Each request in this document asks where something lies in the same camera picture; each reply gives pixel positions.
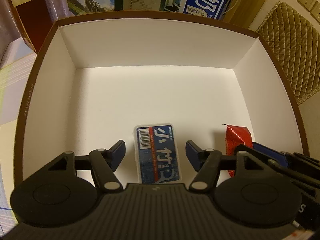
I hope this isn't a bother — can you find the blue floss pick box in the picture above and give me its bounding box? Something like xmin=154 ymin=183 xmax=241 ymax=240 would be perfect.
xmin=134 ymin=124 xmax=182 ymax=184

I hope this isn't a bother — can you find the double wall socket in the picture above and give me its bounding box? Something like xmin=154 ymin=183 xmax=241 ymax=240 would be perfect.
xmin=297 ymin=0 xmax=320 ymax=22

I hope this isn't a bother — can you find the wooden door panel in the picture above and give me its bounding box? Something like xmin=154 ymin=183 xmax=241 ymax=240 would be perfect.
xmin=222 ymin=0 xmax=266 ymax=29

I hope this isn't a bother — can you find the pink curtain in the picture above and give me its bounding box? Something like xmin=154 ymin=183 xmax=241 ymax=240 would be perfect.
xmin=1 ymin=0 xmax=72 ymax=54

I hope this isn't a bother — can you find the red snack packet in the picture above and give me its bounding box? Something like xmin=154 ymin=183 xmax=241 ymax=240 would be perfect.
xmin=222 ymin=123 xmax=253 ymax=178

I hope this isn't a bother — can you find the large brown cardboard box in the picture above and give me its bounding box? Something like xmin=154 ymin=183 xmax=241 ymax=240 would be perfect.
xmin=14 ymin=11 xmax=309 ymax=185

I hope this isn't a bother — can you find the quilted olive chair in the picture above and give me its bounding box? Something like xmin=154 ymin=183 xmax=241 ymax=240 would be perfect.
xmin=257 ymin=2 xmax=319 ymax=105

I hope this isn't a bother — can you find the checked tablecloth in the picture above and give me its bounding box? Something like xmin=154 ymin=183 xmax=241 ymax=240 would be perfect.
xmin=1 ymin=37 xmax=36 ymax=236

